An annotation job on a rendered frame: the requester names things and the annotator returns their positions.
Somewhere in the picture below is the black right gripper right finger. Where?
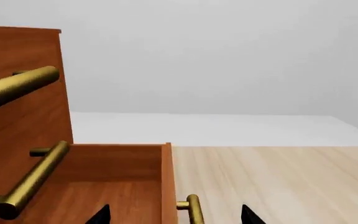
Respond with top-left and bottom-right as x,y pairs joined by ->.
241,203 -> 267,224

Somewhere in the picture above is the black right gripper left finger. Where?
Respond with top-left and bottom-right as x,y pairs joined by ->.
85,203 -> 111,224

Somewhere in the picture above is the open brown wooden drawer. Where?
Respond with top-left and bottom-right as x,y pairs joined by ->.
9,142 -> 179,224

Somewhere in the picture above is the brown wooden cabinet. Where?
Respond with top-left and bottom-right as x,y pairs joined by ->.
0,25 -> 74,198

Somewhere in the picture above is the brass drawer handle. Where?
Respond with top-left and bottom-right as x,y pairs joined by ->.
176,194 -> 205,224
0,140 -> 71,220
0,65 -> 60,115

